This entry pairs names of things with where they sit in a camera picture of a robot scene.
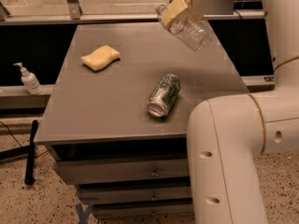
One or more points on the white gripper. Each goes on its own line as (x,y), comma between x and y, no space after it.
(199,7)

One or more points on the clear plastic water bottle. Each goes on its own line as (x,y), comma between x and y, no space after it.
(185,27)

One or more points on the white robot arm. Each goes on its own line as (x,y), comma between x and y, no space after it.
(226,133)

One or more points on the white pump dispenser bottle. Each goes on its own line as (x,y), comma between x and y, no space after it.
(29,80)

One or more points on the green aluminium soda can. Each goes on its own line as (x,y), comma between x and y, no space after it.
(164,96)

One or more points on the yellow sponge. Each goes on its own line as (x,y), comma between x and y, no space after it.
(101,58)

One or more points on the grey drawer cabinet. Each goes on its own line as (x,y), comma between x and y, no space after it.
(103,115)

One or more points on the top grey drawer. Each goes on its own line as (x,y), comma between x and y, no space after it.
(96,171)

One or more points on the grey drawer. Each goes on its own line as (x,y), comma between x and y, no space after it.
(136,194)
(146,209)
(96,171)

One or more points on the middle grey drawer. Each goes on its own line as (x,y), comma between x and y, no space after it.
(136,194)

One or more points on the black stand leg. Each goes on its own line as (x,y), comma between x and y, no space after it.
(29,151)

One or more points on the bottom grey drawer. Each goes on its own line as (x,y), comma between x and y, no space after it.
(146,209)

